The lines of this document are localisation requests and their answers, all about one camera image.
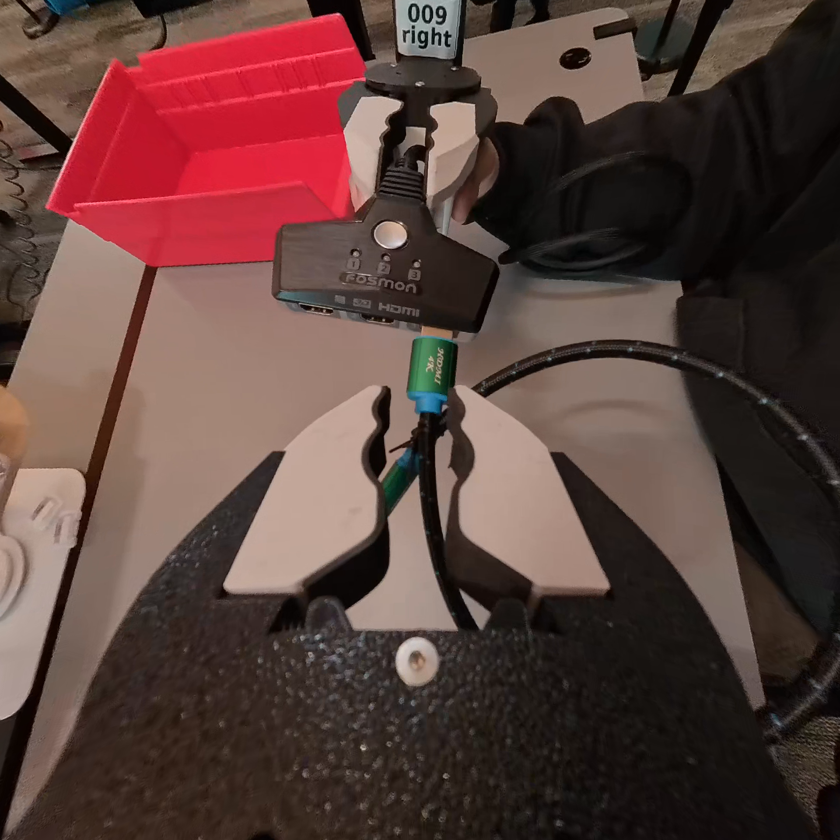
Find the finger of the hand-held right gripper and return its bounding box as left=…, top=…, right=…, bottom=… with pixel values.
left=338, top=82, right=409, bottom=222
left=420, top=88, right=501, bottom=235

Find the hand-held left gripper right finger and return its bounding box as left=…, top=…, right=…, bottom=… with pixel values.
left=445, top=385, right=613, bottom=622

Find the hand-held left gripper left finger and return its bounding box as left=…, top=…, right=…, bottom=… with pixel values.
left=222, top=385, right=392, bottom=616

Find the black video switch box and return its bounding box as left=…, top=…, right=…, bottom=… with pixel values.
left=271, top=164, right=501, bottom=347

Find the black braided switch cable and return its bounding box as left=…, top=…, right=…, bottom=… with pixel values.
left=397, top=143, right=694, bottom=274

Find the green plug speckled video cable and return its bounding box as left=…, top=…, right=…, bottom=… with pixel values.
left=381, top=331, right=840, bottom=749

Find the person's right forearm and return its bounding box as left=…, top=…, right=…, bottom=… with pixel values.
left=571, top=0, right=840, bottom=284

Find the grey desk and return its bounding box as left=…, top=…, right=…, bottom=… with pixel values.
left=0, top=217, right=157, bottom=840
left=7, top=7, right=770, bottom=840

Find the person's right hand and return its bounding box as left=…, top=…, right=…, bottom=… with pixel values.
left=451, top=97, right=588, bottom=227

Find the red plastic bin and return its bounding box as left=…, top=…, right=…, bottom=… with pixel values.
left=46, top=14, right=367, bottom=269

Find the black chair base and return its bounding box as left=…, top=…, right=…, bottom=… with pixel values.
left=633, top=0, right=733, bottom=98

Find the person's black clothed torso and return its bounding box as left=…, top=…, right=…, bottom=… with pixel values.
left=672, top=272, right=840, bottom=664

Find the white panel stand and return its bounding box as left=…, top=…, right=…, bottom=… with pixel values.
left=0, top=453, right=88, bottom=721

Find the black table leg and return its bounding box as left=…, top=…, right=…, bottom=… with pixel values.
left=0, top=72, right=74, bottom=158

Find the tangle of floor cables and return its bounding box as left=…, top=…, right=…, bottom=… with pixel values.
left=0, top=139, right=48, bottom=329

